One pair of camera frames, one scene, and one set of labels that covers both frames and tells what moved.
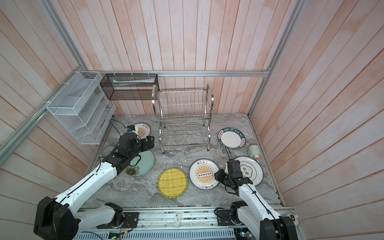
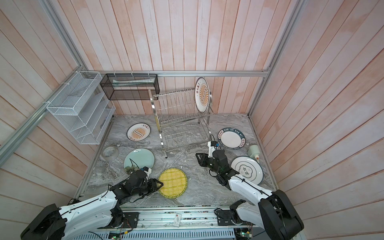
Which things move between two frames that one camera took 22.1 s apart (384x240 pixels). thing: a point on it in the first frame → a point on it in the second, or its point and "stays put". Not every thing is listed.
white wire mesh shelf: [82, 107] stays put
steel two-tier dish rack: [183, 116] stays put
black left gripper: [151, 143] → [153, 182]
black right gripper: [219, 175] → [204, 157]
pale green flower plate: [144, 167] stays put
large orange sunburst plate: [201, 174] → [202, 94]
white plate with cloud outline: [251, 168] stays put
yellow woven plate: [172, 183] stays put
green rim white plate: [231, 138] stays put
